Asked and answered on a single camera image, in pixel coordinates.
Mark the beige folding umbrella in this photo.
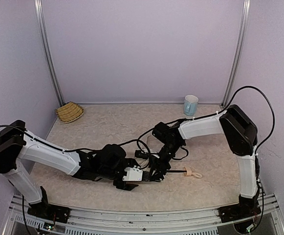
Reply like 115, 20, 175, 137
136, 139, 203, 182

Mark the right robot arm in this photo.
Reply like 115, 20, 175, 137
150, 105, 260, 203

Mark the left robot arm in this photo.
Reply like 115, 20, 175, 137
0, 120, 150, 206

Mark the light blue mug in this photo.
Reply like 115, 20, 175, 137
183, 95, 199, 117

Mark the yellow woven basket tray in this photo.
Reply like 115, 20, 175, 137
55, 101, 85, 123

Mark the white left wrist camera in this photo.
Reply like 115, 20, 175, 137
122, 167, 143, 182

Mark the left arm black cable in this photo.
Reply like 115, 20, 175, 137
0, 125, 162, 157

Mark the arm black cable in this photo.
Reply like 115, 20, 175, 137
219, 85, 276, 152
0, 125, 162, 157

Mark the aluminium front rail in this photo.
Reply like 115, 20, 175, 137
0, 194, 284, 235

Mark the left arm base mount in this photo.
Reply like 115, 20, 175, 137
27, 186, 71, 224

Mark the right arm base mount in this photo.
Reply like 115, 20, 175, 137
218, 196, 261, 223

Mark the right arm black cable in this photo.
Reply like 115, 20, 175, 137
219, 85, 276, 152

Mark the right aluminium corner post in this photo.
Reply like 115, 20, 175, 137
221, 0, 251, 107

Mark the aluminium corner post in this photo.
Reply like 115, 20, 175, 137
221, 0, 251, 107
34, 0, 65, 106

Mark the left aluminium corner post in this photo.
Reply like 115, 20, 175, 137
34, 0, 65, 106

